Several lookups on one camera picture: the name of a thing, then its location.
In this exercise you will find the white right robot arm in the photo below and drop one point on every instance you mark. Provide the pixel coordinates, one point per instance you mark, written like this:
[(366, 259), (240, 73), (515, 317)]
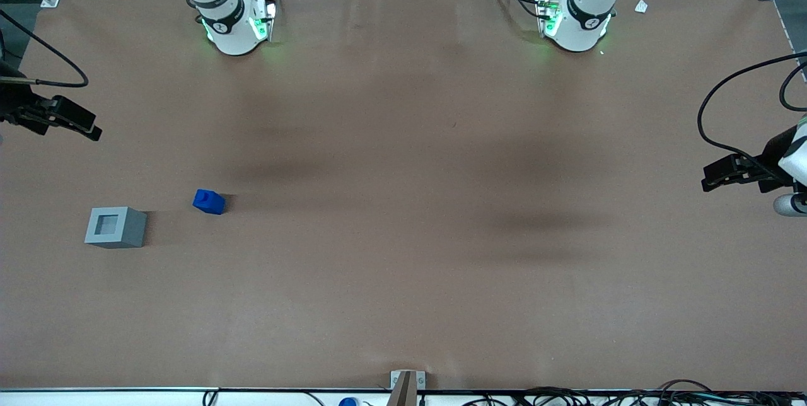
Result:
[(230, 21)]

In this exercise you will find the blue plastic part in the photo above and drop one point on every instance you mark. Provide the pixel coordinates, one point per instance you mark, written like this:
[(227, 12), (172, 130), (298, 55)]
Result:
[(209, 202)]

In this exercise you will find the brown table mat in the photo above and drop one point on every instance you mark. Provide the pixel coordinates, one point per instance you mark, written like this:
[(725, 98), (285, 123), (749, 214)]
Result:
[(403, 236)]

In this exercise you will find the gray square base block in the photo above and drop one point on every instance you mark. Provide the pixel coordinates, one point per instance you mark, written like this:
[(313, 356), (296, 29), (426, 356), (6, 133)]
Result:
[(129, 232)]

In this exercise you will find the blue round cap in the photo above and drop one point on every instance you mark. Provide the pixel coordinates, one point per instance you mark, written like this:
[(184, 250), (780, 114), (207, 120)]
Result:
[(348, 402)]

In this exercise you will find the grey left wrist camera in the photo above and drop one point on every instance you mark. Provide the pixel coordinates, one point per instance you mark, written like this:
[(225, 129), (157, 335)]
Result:
[(789, 205)]

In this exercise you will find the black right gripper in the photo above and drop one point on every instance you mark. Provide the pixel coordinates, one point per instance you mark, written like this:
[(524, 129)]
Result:
[(14, 105)]

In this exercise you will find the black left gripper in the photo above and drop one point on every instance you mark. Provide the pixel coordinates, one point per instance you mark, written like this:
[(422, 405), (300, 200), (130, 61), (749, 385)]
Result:
[(770, 163)]

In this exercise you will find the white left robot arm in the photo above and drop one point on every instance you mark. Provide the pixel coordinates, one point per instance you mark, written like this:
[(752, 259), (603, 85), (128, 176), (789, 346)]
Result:
[(583, 15)]

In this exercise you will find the metal bracket with brown post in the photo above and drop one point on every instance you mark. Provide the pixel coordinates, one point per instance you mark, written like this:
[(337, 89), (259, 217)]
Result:
[(406, 387)]

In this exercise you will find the white paper scrap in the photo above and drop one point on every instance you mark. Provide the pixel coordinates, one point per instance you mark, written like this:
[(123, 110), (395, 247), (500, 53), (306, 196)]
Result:
[(641, 6)]

